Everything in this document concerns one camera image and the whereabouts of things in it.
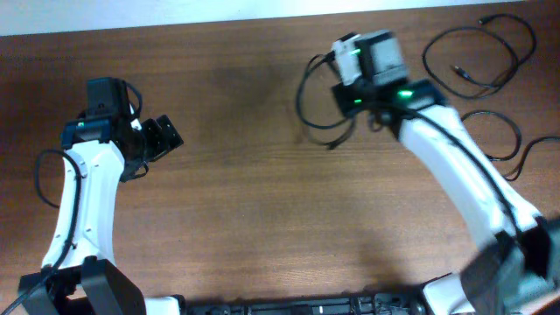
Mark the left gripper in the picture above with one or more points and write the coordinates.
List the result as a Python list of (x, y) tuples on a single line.
[(164, 143)]

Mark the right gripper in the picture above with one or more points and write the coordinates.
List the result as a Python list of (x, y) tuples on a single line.
[(339, 96)]

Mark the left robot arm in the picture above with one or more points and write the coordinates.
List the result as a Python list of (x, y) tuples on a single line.
[(108, 144)]

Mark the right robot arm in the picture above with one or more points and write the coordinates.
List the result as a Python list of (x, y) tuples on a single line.
[(518, 257)]

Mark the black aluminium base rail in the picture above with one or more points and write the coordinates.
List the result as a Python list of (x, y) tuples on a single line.
[(369, 301)]

